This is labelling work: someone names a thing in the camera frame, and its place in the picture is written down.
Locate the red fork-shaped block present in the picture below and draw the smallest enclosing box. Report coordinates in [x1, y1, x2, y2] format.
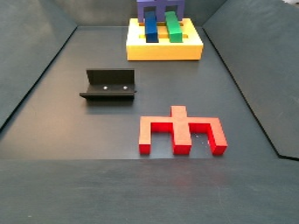
[139, 106, 229, 156]

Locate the green bar block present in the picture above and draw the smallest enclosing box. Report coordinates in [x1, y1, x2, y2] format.
[165, 11, 184, 43]

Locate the black angle fixture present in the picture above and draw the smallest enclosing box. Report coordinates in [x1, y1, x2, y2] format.
[79, 68, 137, 101]

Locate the yellow slotted board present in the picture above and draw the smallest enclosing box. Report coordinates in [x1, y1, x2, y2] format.
[126, 18, 204, 61]

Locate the blue bar block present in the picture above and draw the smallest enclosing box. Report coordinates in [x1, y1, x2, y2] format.
[145, 11, 160, 43]

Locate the purple fork-shaped block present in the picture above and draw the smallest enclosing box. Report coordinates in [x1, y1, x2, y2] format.
[137, 0, 185, 23]

